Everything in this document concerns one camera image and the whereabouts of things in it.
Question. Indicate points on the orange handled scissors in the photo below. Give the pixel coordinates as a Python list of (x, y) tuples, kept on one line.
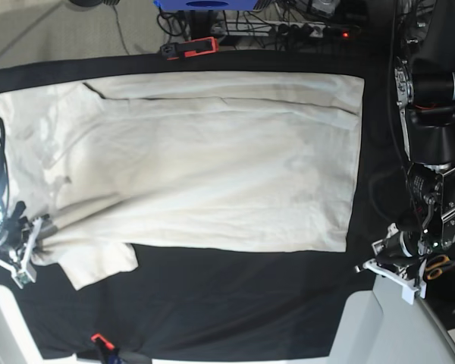
[(437, 266)]

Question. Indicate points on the orange black clamp top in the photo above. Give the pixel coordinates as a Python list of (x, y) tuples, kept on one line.
[(192, 48)]

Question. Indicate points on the blue plastic box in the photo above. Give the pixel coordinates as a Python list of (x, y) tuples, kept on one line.
[(205, 5)]

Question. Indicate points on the black table cloth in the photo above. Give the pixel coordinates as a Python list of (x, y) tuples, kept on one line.
[(213, 304)]

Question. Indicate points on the black power strip red light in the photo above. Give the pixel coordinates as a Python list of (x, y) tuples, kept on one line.
[(339, 33)]

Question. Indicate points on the orange clamp bottom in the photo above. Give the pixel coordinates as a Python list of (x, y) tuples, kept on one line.
[(104, 347)]

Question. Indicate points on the white power strip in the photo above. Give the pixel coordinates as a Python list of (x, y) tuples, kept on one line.
[(264, 28)]

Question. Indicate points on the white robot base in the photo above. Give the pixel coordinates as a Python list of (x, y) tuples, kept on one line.
[(379, 326), (16, 342)]

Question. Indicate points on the white T-shirt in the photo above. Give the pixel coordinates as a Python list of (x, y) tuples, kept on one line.
[(254, 162)]

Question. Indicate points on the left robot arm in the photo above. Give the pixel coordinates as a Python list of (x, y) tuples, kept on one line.
[(421, 113)]

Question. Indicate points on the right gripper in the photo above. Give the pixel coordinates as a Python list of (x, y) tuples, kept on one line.
[(14, 233)]

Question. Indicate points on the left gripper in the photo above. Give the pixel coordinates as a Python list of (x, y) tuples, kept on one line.
[(401, 252)]

